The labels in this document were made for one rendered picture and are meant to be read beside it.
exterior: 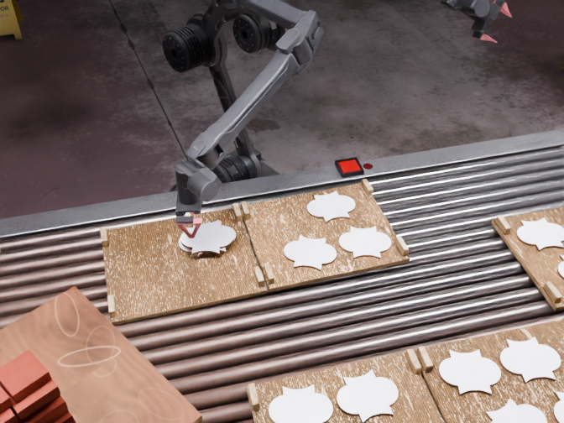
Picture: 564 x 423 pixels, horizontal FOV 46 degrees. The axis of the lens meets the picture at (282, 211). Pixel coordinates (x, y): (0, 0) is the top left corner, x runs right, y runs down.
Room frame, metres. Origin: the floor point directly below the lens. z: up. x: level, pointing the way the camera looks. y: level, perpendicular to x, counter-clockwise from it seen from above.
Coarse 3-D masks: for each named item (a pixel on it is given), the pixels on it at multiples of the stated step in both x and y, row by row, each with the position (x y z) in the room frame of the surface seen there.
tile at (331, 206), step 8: (336, 192) 1.57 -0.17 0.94; (320, 200) 1.54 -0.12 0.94; (328, 200) 1.54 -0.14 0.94; (336, 200) 1.54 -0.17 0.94; (344, 200) 1.54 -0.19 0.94; (352, 200) 1.54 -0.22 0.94; (312, 208) 1.50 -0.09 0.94; (320, 208) 1.50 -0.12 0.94; (328, 208) 1.50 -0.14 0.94; (336, 208) 1.50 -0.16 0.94; (344, 208) 1.50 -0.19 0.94; (352, 208) 1.50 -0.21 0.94; (312, 216) 1.47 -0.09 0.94; (320, 216) 1.47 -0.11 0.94; (328, 216) 1.47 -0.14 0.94; (336, 216) 1.47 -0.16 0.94; (344, 216) 1.47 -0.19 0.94
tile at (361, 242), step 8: (352, 232) 1.39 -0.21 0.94; (360, 232) 1.39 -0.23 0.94; (368, 232) 1.39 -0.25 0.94; (376, 232) 1.39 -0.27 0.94; (344, 240) 1.36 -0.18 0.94; (352, 240) 1.36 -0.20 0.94; (360, 240) 1.36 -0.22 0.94; (368, 240) 1.36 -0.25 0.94; (376, 240) 1.36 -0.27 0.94; (384, 240) 1.36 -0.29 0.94; (344, 248) 1.33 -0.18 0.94; (352, 248) 1.33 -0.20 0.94; (360, 248) 1.33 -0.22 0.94; (368, 248) 1.33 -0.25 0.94; (376, 248) 1.33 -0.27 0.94; (384, 248) 1.33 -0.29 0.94; (360, 256) 1.30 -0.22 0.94; (368, 256) 1.31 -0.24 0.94; (376, 256) 1.30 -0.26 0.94
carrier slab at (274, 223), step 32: (320, 192) 1.58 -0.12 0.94; (352, 192) 1.58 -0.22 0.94; (256, 224) 1.44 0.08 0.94; (288, 224) 1.44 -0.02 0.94; (320, 224) 1.44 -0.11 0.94; (352, 224) 1.44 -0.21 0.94; (384, 224) 1.44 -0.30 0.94; (352, 256) 1.31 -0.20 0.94; (384, 256) 1.31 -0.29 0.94; (288, 288) 1.20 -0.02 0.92
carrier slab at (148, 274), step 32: (160, 224) 1.44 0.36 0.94; (224, 224) 1.44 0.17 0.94; (128, 256) 1.31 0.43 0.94; (160, 256) 1.31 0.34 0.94; (192, 256) 1.31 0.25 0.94; (224, 256) 1.31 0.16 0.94; (128, 288) 1.19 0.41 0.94; (160, 288) 1.19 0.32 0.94; (192, 288) 1.19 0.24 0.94; (224, 288) 1.19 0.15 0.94; (256, 288) 1.19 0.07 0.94; (128, 320) 1.08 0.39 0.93
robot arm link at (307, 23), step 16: (240, 0) 1.86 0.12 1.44; (256, 0) 1.82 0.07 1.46; (272, 0) 1.80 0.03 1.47; (272, 16) 1.75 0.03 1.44; (288, 16) 1.72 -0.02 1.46; (304, 16) 1.68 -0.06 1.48; (304, 32) 1.62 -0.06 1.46; (320, 32) 1.68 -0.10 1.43; (304, 48) 1.60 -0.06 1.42; (304, 64) 1.61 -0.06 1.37
